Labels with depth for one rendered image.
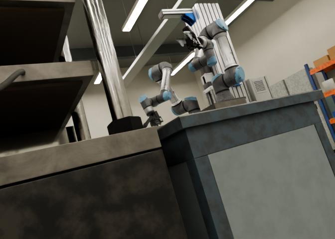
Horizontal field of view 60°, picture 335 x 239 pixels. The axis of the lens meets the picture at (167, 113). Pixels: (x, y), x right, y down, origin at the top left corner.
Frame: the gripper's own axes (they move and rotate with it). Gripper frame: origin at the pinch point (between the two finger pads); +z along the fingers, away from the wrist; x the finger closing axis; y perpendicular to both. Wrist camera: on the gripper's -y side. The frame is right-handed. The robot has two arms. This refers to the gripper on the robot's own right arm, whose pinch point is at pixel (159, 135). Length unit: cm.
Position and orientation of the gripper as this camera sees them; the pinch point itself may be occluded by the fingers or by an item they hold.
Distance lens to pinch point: 227.1
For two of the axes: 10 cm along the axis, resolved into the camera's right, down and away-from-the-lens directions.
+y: 8.0, -2.8, 5.3
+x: -3.9, 4.3, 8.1
